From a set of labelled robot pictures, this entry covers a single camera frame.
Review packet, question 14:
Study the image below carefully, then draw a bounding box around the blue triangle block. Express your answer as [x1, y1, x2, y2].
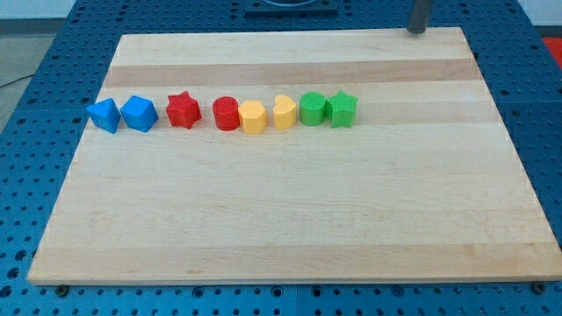
[86, 98, 121, 133]

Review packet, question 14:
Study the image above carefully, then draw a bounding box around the yellow heart block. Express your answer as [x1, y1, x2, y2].
[273, 95, 297, 130]

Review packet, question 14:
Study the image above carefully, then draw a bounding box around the yellow hexagon block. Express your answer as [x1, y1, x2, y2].
[238, 100, 268, 134]

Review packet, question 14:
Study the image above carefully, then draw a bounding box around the green cylinder block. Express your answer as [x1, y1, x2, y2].
[299, 91, 326, 126]

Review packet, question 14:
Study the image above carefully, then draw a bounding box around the red cylinder block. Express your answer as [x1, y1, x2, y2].
[213, 97, 240, 131]

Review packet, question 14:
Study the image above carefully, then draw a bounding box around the green star block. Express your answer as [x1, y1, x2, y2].
[326, 90, 357, 128]

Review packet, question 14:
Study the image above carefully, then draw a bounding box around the red star block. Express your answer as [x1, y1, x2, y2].
[166, 91, 202, 129]

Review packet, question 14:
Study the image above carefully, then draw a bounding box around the light wooden board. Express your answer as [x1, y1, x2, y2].
[27, 27, 561, 285]

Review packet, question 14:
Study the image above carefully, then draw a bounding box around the blue cube block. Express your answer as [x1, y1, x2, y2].
[120, 96, 159, 133]

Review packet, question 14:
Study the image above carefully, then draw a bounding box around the red object at edge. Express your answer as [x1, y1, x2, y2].
[542, 37, 562, 68]

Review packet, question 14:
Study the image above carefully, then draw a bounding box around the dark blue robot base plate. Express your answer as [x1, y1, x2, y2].
[241, 0, 338, 16]

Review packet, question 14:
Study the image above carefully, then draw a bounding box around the black cable on floor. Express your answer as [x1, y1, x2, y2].
[0, 73, 35, 89]

